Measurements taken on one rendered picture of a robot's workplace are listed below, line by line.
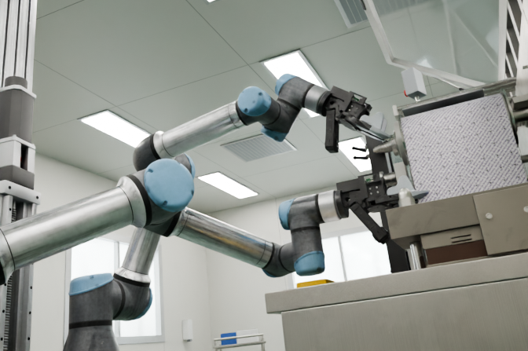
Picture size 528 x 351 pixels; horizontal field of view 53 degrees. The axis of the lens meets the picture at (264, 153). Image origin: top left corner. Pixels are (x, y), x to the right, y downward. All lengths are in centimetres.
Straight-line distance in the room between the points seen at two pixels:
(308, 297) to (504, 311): 34
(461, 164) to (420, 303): 42
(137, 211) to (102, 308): 50
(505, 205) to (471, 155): 28
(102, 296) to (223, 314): 614
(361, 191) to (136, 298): 76
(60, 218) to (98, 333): 54
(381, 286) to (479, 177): 40
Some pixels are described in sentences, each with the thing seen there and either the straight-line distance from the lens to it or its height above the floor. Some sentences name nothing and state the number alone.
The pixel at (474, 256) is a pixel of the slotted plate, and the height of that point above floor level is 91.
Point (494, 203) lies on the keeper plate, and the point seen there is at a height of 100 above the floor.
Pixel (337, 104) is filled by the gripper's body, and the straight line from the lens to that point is 144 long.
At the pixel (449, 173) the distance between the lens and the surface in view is 129.
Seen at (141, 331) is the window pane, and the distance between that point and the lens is 642.
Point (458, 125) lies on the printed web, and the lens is 132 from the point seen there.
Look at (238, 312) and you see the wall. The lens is 754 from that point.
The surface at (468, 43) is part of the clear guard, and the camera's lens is 206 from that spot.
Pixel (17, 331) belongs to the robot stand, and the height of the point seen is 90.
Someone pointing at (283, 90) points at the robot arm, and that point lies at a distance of 149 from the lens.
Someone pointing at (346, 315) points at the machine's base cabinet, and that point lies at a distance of 102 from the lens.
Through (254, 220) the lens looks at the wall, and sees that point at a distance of 758.
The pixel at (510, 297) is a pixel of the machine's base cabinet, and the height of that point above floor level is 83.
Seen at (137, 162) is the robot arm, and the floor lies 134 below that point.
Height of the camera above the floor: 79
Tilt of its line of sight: 21 degrees up
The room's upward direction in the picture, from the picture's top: 7 degrees counter-clockwise
